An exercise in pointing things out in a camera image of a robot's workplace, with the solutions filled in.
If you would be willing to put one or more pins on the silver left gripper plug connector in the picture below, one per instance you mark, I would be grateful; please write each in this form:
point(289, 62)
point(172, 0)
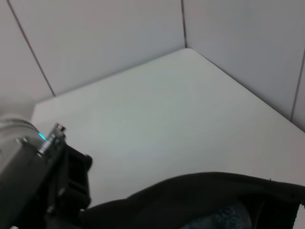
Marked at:
point(53, 136)

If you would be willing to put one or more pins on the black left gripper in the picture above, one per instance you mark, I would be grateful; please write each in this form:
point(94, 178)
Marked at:
point(28, 190)

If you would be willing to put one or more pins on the teal item inside bag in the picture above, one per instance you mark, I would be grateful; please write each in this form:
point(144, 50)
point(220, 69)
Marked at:
point(221, 217)

